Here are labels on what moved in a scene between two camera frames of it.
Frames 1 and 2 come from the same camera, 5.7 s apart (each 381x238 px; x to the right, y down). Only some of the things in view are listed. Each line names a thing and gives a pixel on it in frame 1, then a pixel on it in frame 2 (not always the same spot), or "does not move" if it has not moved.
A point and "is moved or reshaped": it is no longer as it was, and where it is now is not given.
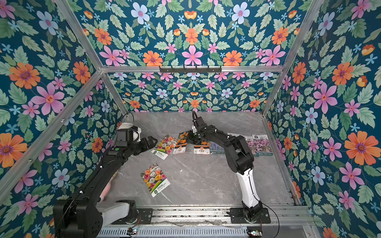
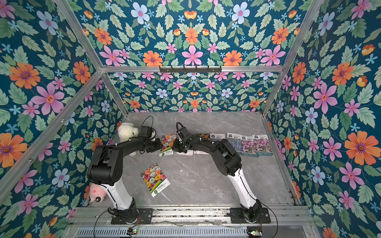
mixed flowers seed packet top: (164, 147) does not move
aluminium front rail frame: (279, 216) does not move
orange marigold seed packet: (181, 143) is moved or reshaped
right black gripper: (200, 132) → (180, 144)
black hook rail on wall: (190, 70) does not move
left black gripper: (147, 147) → (158, 142)
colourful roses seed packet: (155, 179) does not move
